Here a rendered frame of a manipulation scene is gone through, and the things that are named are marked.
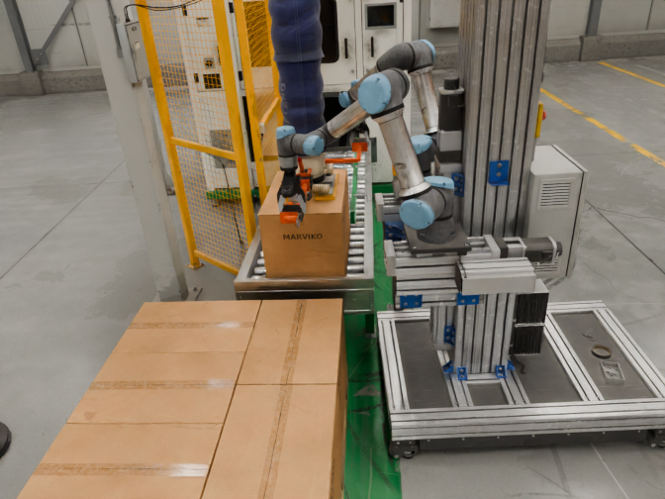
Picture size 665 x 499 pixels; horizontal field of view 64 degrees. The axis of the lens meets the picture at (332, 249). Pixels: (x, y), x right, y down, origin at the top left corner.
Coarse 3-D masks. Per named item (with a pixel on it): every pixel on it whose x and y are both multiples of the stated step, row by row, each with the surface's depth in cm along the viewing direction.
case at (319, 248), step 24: (312, 192) 274; (336, 192) 272; (264, 216) 254; (312, 216) 252; (336, 216) 251; (264, 240) 260; (288, 240) 259; (312, 240) 258; (336, 240) 257; (264, 264) 267; (288, 264) 266; (312, 264) 265; (336, 264) 264
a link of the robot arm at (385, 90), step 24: (384, 72) 174; (360, 96) 174; (384, 96) 169; (384, 120) 175; (408, 144) 178; (408, 168) 179; (408, 192) 181; (432, 192) 183; (408, 216) 184; (432, 216) 182
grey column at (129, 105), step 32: (96, 0) 274; (96, 32) 282; (128, 96) 297; (128, 128) 306; (128, 160) 315; (160, 192) 328; (160, 224) 334; (160, 256) 345; (160, 288) 357; (192, 288) 378
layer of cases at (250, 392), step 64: (192, 320) 251; (256, 320) 248; (320, 320) 245; (128, 384) 214; (192, 384) 212; (256, 384) 210; (320, 384) 208; (64, 448) 187; (128, 448) 185; (192, 448) 183; (256, 448) 182; (320, 448) 180
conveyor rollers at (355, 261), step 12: (336, 156) 452; (348, 156) 451; (336, 168) 422; (348, 168) 420; (360, 168) 419; (348, 180) 397; (360, 180) 396; (348, 192) 380; (360, 192) 379; (360, 204) 357; (360, 216) 341; (360, 228) 325; (360, 240) 316; (348, 252) 301; (360, 252) 300; (348, 264) 294; (360, 264) 286; (252, 276) 282; (264, 276) 281
